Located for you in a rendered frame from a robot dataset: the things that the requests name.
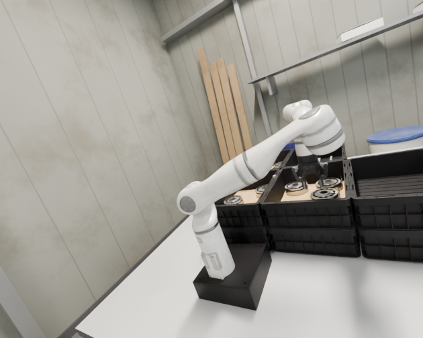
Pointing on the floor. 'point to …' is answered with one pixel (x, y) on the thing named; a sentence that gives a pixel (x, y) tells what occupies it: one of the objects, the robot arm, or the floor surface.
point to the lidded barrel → (398, 139)
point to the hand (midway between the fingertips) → (313, 184)
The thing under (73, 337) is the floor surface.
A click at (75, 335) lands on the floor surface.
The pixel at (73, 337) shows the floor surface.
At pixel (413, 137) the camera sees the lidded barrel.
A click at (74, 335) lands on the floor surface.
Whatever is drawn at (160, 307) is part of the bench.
